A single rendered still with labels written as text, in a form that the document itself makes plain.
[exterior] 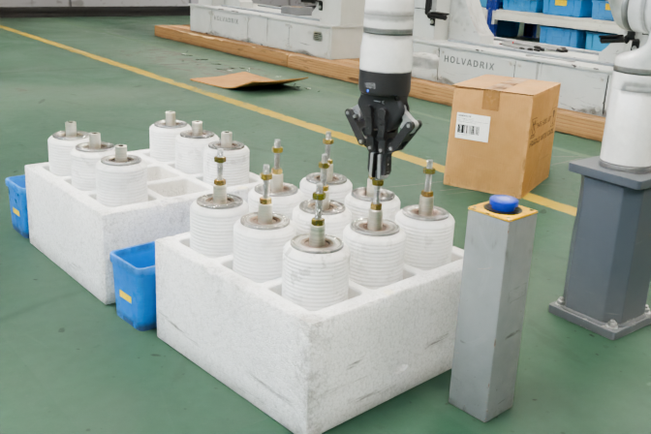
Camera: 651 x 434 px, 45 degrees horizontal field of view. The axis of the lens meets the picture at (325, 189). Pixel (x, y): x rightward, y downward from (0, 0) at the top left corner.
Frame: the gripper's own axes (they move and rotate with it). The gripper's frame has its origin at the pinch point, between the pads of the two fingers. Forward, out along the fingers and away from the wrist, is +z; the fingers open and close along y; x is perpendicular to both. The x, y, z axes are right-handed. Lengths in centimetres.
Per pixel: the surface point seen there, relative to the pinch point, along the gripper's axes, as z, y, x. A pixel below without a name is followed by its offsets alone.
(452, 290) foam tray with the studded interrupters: 20.3, 8.6, 9.8
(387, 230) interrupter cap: 9.7, 2.3, 0.1
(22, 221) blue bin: 31, -92, -10
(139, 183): 13, -51, -7
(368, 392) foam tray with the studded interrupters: 31.8, 7.0, -8.2
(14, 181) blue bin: 24, -100, -8
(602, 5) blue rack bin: 0, -184, 500
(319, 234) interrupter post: 8.0, -0.1, -12.5
